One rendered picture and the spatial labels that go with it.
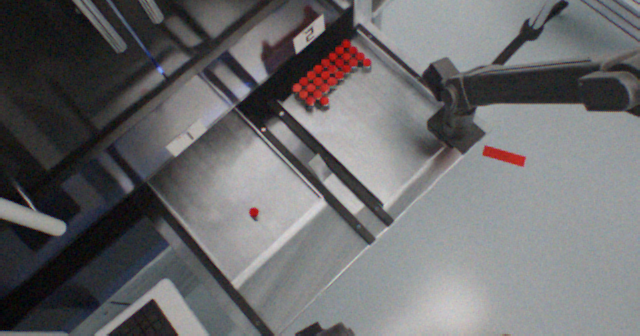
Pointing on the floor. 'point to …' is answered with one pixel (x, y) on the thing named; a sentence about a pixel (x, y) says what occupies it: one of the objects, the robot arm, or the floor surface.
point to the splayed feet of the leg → (529, 33)
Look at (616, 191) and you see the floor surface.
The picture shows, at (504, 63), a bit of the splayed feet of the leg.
